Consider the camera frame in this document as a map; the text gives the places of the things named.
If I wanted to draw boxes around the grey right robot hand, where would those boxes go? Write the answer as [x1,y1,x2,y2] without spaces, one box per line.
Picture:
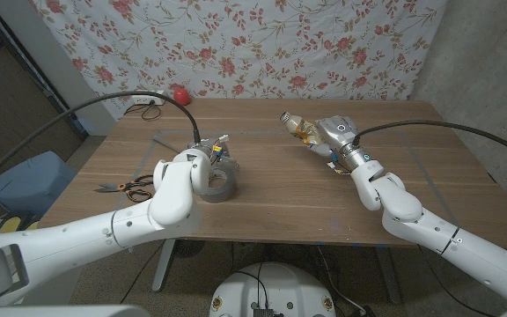
[305,114,360,159]

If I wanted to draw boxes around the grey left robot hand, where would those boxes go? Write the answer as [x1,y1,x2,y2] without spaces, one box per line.
[186,138,239,174]

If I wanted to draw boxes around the grey duct tape roll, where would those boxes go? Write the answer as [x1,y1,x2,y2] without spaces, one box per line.
[200,160,239,204]

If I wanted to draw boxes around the clear plastic bottle yellow label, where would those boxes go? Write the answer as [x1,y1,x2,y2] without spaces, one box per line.
[279,111,325,146]

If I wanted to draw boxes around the red ball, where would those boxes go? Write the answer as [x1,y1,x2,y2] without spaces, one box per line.
[173,87,192,107]

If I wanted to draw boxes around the white power strip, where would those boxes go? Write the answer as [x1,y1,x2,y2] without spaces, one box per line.
[132,90,169,107]

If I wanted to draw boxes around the black round disc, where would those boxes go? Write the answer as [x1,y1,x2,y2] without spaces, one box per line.
[173,240,206,259]

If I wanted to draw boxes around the floral backdrop cloth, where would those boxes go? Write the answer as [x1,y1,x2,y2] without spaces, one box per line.
[28,0,449,122]

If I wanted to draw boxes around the white table leg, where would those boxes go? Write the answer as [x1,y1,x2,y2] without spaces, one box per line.
[151,239,178,294]

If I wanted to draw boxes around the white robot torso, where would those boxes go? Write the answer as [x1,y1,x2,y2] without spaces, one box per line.
[209,262,337,317]

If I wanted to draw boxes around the grey table leg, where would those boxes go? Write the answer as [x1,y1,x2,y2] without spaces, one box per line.
[374,246,404,306]

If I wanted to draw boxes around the black power strip cable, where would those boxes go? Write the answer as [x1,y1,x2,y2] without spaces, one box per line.
[124,103,163,122]

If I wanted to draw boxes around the scissors orange black handles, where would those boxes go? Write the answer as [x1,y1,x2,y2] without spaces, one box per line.
[93,174,154,203]

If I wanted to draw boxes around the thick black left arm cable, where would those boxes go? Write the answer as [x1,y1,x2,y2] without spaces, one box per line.
[0,90,202,193]

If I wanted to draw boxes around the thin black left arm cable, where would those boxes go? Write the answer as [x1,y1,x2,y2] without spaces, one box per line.
[119,240,167,305]

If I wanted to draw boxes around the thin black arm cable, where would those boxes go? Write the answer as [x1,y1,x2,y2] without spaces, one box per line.
[418,244,495,317]
[119,240,167,305]

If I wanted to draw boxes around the grey floor cable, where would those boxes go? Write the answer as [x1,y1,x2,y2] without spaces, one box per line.
[314,245,369,317]

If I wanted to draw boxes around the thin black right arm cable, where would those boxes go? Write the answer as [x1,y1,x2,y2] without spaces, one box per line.
[418,244,495,317]

